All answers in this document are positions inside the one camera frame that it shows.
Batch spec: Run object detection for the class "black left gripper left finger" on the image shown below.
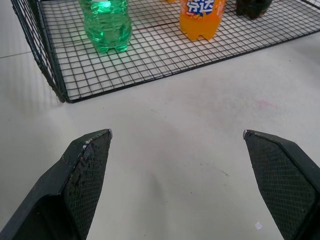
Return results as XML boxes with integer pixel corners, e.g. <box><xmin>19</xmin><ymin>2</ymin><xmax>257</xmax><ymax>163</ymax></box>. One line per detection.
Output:
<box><xmin>0</xmin><ymin>128</ymin><xmax>114</xmax><ymax>240</ymax></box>

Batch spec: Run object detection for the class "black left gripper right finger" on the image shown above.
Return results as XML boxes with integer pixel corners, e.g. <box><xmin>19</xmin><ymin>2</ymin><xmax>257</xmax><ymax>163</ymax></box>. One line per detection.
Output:
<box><xmin>242</xmin><ymin>129</ymin><xmax>320</xmax><ymax>240</ymax></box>

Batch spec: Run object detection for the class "green plastic soda bottle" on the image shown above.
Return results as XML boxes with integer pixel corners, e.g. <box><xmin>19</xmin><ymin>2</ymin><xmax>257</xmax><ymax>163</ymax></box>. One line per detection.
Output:
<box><xmin>78</xmin><ymin>0</ymin><xmax>133</xmax><ymax>54</ymax></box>

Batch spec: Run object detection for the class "dark cola bottle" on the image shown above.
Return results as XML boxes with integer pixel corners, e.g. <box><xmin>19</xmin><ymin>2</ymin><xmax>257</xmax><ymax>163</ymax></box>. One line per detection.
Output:
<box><xmin>235</xmin><ymin>0</ymin><xmax>274</xmax><ymax>20</ymax></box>

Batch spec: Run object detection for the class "orange soda bottle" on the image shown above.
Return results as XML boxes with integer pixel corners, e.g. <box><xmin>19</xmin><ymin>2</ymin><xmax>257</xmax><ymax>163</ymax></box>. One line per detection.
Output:
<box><xmin>179</xmin><ymin>0</ymin><xmax>227</xmax><ymax>41</ymax></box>

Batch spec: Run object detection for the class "black wire mesh basket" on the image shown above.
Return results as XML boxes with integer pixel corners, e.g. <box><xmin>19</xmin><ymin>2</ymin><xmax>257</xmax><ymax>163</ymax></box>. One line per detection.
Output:
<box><xmin>10</xmin><ymin>0</ymin><xmax>320</xmax><ymax>104</ymax></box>

